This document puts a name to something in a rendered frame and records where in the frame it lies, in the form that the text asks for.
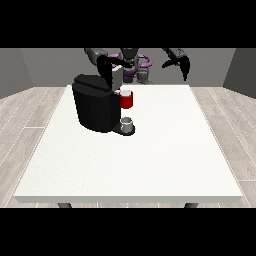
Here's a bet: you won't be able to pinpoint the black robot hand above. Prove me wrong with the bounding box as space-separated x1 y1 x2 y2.
96 54 134 89
161 54 192 82

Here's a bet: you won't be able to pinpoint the pale grey machine lid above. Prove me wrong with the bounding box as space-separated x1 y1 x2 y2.
111 65 125 92

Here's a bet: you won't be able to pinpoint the black coffee machine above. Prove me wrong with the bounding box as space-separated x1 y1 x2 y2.
71 73 137 137

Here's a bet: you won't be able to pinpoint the red pod holder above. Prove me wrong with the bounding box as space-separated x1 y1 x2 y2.
118 90 134 110

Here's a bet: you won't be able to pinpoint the grey robot trunk purple rings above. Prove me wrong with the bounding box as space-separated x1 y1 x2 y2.
108 48 155 85

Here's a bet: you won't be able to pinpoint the small grey cup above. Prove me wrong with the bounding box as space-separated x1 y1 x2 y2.
119 116 135 133

